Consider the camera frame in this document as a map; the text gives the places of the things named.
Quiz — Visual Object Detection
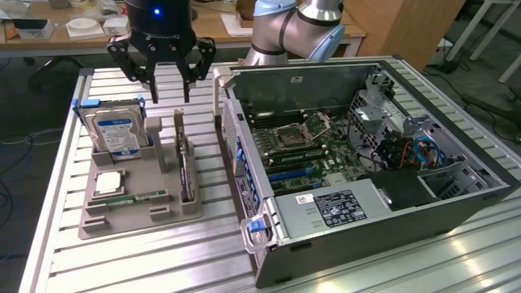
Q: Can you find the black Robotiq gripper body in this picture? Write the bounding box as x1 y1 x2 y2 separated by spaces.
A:
124 0 200 65

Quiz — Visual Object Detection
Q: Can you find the graphics card with black fan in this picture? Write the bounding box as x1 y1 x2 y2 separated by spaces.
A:
174 109 198 204

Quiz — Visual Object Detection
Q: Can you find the blue expansion slot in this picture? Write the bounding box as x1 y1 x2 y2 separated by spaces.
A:
267 167 310 181

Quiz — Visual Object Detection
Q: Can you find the small white labelled box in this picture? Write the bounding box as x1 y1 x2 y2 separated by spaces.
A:
102 16 132 36

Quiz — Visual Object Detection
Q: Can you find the blue disk carrier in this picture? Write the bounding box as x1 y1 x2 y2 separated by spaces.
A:
71 93 147 121

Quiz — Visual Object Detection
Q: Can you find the white paper stack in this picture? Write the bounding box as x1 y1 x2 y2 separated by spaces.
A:
222 13 256 38

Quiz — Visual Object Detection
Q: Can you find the white square round-topped box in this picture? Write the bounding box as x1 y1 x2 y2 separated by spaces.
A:
66 17 107 42

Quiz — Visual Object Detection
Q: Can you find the brown cardboard box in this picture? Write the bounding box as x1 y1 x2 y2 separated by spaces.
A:
235 0 258 21

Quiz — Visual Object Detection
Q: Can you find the wooden desk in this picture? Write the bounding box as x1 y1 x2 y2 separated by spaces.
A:
0 0 368 67

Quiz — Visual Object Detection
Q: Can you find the hard disk with blue label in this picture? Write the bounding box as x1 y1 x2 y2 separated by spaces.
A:
79 103 146 161

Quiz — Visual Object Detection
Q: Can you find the white box with dark top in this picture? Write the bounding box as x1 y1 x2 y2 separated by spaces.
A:
11 18 56 40

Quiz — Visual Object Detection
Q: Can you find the CPU socket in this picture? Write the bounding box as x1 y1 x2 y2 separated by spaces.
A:
272 123 314 152

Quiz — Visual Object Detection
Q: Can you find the open metal socket cover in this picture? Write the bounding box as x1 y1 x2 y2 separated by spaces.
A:
300 110 332 140

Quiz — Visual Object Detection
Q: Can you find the installed RAM stick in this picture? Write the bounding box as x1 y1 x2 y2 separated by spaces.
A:
267 146 330 165

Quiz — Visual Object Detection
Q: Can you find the green motherboard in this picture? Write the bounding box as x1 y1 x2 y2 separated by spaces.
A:
240 102 383 196

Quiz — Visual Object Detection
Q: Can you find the silver CPU chip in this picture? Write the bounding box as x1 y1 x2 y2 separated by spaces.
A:
92 172 123 196

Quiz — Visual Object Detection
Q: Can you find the grey printed parts rack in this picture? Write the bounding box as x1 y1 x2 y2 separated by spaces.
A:
76 116 204 241

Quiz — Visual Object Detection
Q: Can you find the green RAM stick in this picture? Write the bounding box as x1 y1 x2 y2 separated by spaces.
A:
87 190 168 208

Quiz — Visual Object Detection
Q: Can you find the grey power supply unit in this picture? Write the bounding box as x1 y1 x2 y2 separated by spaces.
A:
272 178 395 239

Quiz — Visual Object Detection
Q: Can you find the black power brick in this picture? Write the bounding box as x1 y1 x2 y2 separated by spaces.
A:
439 60 462 74

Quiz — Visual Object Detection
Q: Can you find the open black PC case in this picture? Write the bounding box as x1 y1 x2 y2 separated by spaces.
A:
212 58 521 289

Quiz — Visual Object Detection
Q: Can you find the metal disk bay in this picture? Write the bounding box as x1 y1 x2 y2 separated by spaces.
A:
418 160 489 201

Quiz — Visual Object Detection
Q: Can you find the blue floor cable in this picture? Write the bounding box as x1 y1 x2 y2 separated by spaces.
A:
0 143 36 263

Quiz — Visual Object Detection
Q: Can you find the red wire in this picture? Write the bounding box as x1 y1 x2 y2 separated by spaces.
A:
398 139 420 167

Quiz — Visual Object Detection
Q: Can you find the blue wire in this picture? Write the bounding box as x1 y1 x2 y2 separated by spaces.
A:
412 136 448 168

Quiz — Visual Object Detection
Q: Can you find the white table frame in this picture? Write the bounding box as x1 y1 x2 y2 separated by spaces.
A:
444 0 521 84

